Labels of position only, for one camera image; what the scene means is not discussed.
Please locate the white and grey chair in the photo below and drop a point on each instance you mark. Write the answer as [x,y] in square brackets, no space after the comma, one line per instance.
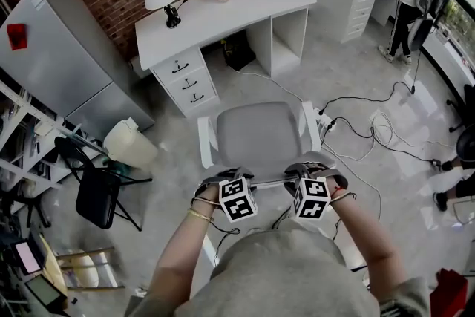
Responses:
[256,133]

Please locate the person's right forearm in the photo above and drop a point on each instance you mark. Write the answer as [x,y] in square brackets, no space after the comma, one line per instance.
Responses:
[363,245]

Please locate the black folding chair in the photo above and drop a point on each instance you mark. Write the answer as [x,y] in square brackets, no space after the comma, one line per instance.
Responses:
[98,196]

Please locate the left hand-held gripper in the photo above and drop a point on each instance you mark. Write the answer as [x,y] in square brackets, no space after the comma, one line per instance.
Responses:
[237,200]

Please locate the person's left hand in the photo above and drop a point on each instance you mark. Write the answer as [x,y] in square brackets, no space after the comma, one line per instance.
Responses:
[217,176]

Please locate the person's right hand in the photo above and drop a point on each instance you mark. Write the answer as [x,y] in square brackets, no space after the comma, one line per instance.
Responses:
[323,170]

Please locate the pink screen laptop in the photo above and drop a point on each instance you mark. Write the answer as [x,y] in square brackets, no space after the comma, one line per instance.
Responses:
[26,256]

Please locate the red cabinet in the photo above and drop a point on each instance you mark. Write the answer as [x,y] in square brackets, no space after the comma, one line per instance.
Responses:
[451,297]

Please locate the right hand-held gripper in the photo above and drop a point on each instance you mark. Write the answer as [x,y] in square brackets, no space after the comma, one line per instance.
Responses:
[311,198]

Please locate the black bag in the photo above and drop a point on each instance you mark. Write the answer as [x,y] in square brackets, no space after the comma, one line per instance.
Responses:
[239,52]

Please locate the round wooden table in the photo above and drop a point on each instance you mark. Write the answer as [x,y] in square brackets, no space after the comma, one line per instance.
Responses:
[52,267]

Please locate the person's left forearm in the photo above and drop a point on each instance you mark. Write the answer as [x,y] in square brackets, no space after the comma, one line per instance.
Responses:
[178,252]

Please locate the light wooden stool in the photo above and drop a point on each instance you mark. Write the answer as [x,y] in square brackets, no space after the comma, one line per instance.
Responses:
[83,267]

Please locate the thin silver bangle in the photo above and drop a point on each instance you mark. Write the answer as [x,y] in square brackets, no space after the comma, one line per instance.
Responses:
[206,200]

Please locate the white power strip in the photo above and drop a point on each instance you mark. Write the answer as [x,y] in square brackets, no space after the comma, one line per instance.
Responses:
[326,119]

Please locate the cream plastic trash bin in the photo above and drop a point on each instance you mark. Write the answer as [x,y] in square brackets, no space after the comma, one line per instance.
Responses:
[130,148]

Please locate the dark screen tablet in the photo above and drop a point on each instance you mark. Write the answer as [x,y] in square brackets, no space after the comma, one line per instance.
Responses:
[44,291]

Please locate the silver refrigerator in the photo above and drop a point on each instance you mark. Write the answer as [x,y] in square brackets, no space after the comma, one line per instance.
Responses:
[55,59]

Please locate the person's grey shirt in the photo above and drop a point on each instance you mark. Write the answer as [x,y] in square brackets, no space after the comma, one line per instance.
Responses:
[282,278]

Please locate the white metal shelf rack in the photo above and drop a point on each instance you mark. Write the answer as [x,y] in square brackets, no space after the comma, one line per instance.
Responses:
[18,167]

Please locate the red paper decoration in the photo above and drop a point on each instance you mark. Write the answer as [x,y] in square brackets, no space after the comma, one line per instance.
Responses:
[16,37]

